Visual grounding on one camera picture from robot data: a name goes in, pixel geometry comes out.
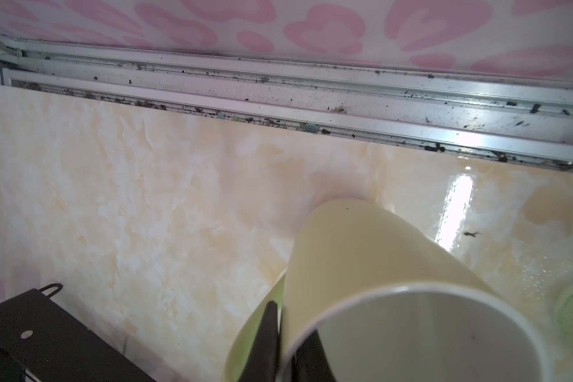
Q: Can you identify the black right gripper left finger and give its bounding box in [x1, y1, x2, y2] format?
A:
[239, 301, 280, 382]

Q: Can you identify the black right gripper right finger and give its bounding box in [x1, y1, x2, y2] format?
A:
[293, 331, 336, 382]

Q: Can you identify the black wire dish rack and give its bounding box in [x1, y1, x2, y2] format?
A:
[0, 283, 153, 381]

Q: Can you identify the pale green ceramic mug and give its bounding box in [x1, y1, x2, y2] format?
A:
[223, 199, 553, 381]

